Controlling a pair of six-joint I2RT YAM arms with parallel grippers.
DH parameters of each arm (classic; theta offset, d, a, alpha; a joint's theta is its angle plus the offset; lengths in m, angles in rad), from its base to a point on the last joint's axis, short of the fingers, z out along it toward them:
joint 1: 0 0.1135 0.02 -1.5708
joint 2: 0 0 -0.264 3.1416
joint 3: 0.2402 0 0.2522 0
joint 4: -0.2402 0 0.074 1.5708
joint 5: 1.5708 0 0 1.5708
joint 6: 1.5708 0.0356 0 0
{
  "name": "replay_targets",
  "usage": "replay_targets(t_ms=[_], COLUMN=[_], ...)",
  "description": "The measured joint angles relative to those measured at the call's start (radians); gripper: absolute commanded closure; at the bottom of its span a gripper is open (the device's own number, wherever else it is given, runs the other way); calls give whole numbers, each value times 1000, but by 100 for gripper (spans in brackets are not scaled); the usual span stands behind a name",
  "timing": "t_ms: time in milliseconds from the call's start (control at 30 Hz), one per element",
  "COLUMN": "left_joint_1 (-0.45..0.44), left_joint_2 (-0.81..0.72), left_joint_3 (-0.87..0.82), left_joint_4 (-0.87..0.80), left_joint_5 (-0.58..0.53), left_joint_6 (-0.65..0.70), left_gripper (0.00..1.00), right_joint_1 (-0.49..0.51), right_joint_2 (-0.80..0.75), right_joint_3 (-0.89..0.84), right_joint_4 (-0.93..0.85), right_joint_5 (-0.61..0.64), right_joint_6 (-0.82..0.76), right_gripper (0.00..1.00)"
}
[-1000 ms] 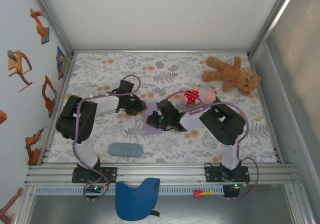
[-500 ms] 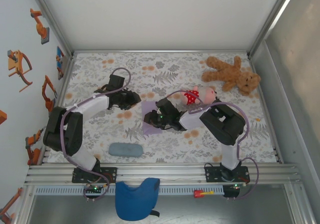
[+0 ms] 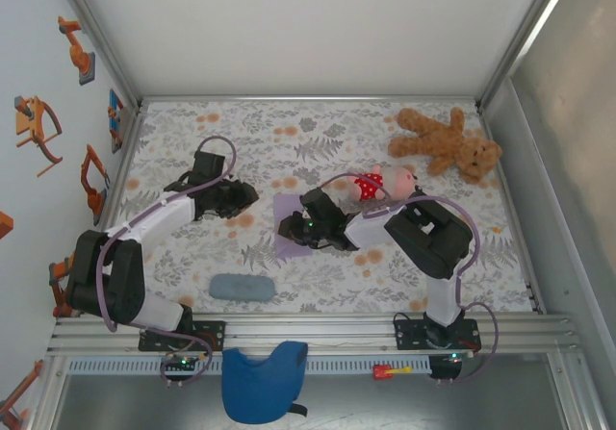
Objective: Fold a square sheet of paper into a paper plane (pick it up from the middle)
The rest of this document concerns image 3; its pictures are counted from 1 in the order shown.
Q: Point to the purple cloth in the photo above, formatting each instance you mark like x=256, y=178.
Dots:
x=289, y=204

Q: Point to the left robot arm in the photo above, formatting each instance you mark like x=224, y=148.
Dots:
x=159, y=220

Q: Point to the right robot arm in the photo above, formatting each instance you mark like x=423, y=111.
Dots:
x=433, y=242

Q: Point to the grey-blue fabric pouch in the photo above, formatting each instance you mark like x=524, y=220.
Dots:
x=240, y=287

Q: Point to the pink plush pig toy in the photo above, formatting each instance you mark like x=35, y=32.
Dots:
x=402, y=182

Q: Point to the floral fern print tablecloth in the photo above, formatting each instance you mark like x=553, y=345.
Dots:
x=337, y=127

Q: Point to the brown teddy bear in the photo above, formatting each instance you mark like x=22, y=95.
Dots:
x=443, y=136

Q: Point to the red and yellow tool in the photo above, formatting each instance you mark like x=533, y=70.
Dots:
x=382, y=372

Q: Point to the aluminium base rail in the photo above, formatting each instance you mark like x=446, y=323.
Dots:
x=313, y=326

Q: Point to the aluminium frame side rail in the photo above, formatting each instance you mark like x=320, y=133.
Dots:
x=129, y=146
x=516, y=218

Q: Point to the aluminium frame crossbar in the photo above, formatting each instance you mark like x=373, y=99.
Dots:
x=308, y=98

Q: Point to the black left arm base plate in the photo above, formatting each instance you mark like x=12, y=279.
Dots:
x=212, y=336

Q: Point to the blue and orange wall sticker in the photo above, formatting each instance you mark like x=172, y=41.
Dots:
x=115, y=112

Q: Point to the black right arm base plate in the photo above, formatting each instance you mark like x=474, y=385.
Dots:
x=409, y=336

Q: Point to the orange claw gripper wall sticker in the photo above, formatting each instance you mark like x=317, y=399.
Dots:
x=29, y=127

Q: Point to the aluminium frame post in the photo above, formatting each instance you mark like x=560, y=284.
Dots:
x=94, y=31
x=525, y=31

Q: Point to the orange block wall sticker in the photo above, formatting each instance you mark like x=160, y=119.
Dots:
x=5, y=225

